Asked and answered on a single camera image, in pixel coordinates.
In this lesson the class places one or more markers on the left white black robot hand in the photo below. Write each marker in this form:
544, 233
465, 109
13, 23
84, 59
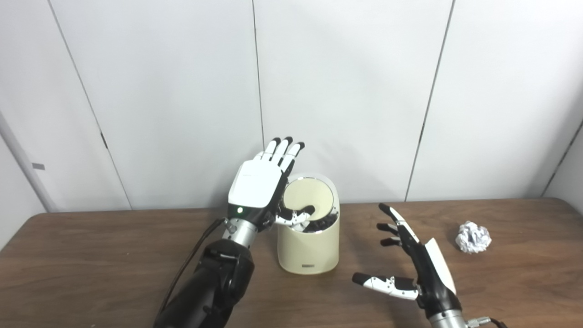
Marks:
255, 187

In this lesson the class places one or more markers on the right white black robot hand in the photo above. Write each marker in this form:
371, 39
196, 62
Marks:
432, 273

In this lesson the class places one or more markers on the white paper ball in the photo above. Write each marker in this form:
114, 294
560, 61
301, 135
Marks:
473, 237

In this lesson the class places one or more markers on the round cream bin lid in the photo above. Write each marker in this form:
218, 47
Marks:
314, 196

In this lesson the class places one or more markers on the cream-colored trash bin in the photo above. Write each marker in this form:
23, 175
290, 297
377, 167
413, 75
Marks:
309, 250

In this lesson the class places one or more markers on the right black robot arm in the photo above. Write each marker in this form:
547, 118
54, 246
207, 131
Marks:
448, 319

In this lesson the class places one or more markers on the small grey wall label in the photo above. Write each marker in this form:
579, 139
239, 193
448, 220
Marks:
38, 166

